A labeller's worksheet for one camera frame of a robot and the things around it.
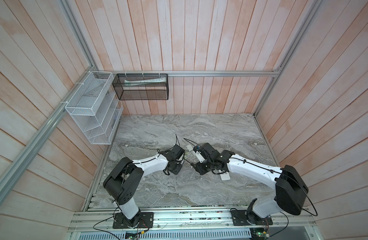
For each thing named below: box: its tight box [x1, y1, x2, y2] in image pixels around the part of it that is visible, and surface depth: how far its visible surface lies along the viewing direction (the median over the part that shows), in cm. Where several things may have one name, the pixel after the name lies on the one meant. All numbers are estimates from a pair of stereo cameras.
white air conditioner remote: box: [220, 171, 231, 181], surface depth 88 cm
